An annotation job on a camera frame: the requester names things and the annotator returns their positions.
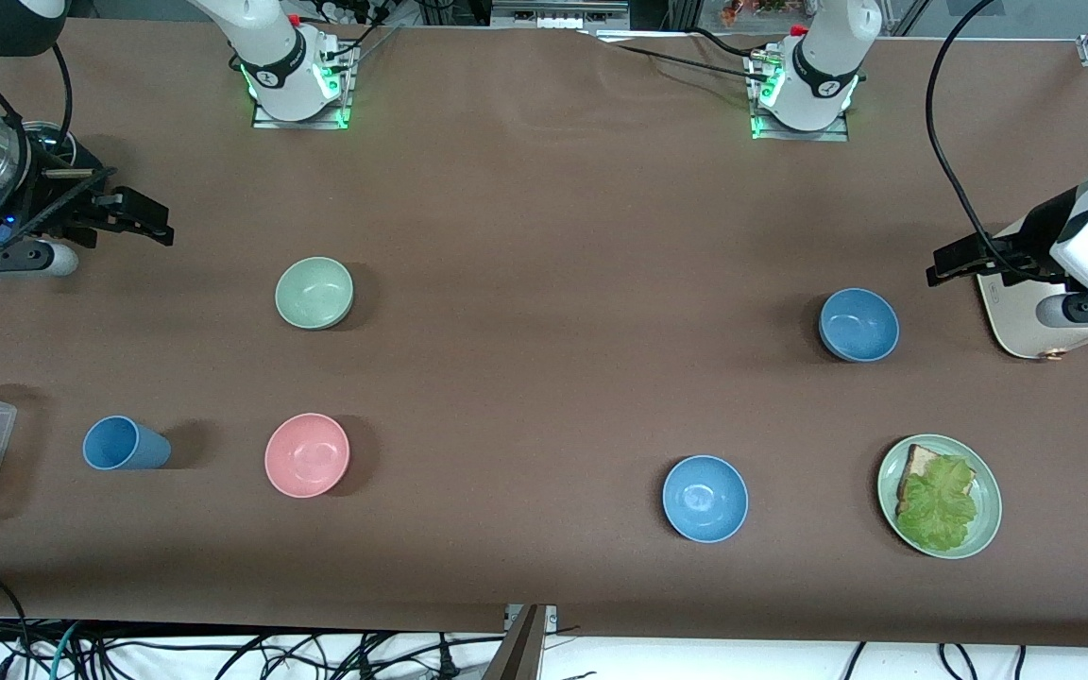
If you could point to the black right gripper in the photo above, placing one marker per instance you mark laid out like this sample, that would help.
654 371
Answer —
55 194

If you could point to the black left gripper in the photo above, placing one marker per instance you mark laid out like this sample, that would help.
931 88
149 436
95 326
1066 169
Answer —
1026 238

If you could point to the blue bowl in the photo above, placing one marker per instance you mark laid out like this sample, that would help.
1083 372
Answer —
858 325
705 499

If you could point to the pale green bowl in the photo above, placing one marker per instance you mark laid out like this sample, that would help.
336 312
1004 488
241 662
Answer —
314 293

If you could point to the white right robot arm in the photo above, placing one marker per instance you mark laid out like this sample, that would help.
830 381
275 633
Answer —
272 59

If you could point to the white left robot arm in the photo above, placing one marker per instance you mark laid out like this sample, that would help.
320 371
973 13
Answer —
827 59

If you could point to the pink bowl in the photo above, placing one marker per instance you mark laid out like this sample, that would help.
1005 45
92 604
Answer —
307 455

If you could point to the cream white toaster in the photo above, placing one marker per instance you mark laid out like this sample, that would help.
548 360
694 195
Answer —
1011 316

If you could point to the black pot with glass lid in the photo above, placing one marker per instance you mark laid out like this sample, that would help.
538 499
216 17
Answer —
81 151

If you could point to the bread slice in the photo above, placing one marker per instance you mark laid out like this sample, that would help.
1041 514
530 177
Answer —
918 465

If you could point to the blue cup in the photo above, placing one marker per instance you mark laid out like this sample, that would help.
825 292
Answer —
124 444

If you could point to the green lettuce leaf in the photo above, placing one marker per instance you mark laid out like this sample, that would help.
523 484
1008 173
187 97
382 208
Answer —
941 505

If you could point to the pale green plate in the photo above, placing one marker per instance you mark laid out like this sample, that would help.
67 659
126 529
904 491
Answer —
986 515

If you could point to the brown table cover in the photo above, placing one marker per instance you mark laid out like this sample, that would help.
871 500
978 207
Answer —
544 208

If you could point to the aluminium profile bar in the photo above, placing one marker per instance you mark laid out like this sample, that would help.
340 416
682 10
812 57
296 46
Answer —
520 647

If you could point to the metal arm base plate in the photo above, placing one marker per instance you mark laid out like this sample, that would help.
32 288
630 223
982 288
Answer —
837 134
265 118

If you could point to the grey metal rack frame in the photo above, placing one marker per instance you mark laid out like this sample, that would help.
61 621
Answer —
558 14

